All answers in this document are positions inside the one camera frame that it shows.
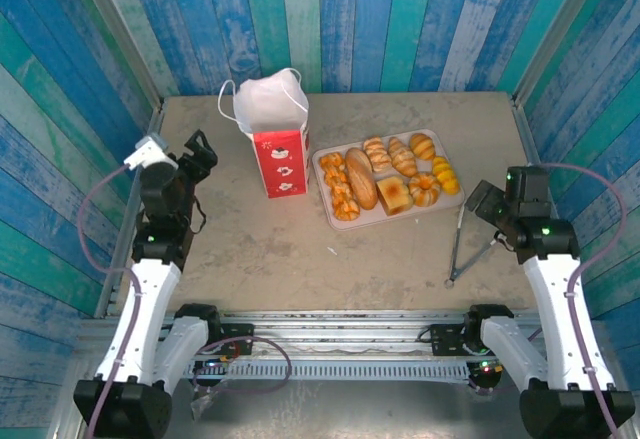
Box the red and white paper bag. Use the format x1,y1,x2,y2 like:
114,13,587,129
218,67,311,200

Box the metal tongs with white tips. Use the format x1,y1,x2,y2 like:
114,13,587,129
443,202,501,290

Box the yellow ridged fake bun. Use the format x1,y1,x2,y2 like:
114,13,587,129
431,156,461,196

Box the long fake baguette loaf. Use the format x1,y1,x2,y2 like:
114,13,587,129
344,147,380,211

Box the orange braided fake bread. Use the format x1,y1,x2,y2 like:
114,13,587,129
319,152,361,222

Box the round striped fake bun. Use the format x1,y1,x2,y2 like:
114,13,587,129
408,132,437,162

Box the square fake toast cube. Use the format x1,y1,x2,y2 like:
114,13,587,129
375,176,415,217

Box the brown ridged fake roll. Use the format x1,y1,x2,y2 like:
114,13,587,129
387,136,419,179

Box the pale ridged fake roll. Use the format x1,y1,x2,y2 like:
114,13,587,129
363,136,394,174

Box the white plastic tray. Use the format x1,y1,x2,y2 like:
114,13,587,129
311,128,466,233

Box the grey metal base sheet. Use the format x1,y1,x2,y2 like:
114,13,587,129
79,376,619,439

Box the ring shaped fake bun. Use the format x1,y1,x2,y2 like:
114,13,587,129
408,171,442,209

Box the aluminium corner post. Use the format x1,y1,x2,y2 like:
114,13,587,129
68,0,165,110
512,0,610,106

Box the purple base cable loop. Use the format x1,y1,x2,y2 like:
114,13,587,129
192,336,294,394

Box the aluminium front mounting rail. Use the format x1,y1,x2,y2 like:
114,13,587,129
74,308,614,360

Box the white slotted cable duct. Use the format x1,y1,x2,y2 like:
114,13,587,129
182,359,472,384

